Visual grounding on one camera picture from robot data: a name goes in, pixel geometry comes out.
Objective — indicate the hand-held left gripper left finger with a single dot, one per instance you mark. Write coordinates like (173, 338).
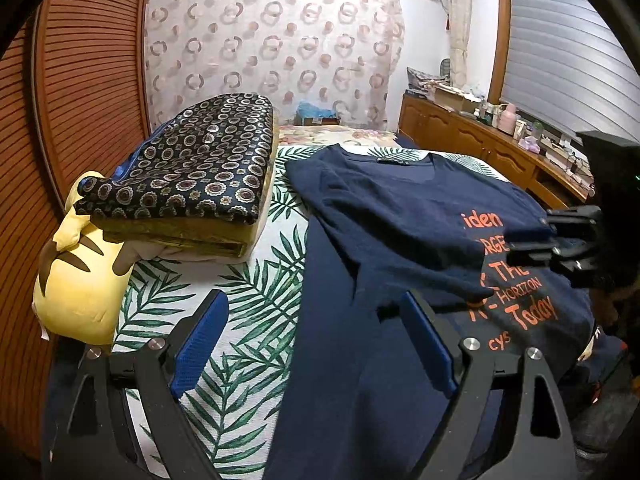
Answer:
(197, 345)

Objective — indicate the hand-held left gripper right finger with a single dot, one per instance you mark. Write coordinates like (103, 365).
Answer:
(427, 340)

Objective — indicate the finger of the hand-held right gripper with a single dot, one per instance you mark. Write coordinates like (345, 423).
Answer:
(530, 236)
(540, 255)

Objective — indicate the navy printed t-shirt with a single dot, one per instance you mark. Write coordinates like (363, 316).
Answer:
(400, 220)

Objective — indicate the leaf print bedsheet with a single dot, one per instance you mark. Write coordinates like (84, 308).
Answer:
(250, 310)

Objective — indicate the golden folded blanket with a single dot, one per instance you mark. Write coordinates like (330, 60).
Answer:
(190, 237)

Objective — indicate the wooden cabinet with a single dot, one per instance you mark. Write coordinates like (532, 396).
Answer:
(475, 140)

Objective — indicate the pink thermos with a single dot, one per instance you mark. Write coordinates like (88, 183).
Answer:
(508, 119)

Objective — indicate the yellow striped plush toy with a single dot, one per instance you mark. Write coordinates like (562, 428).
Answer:
(80, 290)

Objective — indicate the cardboard box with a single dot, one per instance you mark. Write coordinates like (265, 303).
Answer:
(452, 99)

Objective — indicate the dark floral folded blanket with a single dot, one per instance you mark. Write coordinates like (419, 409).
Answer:
(200, 165)

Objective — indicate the patterned bag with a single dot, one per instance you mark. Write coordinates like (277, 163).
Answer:
(422, 80)

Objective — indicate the floral bedding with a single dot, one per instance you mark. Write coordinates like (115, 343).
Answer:
(340, 136)

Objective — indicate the cream curtain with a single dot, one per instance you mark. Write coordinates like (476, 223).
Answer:
(460, 25)

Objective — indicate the blue plastic bag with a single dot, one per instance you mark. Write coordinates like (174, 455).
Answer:
(315, 111)

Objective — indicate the wooden louvered door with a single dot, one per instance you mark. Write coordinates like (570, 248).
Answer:
(85, 85)

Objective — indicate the wooden window frame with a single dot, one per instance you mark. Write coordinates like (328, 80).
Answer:
(502, 35)

